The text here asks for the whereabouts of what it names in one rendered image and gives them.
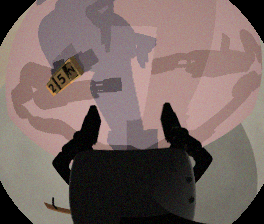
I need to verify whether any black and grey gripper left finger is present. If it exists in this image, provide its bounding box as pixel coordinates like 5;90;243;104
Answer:
52;105;101;185

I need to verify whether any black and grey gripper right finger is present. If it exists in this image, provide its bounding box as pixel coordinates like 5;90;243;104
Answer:
160;103;213;184

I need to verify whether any yellow cube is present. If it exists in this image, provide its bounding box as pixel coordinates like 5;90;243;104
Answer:
46;77;62;96
53;62;78;89

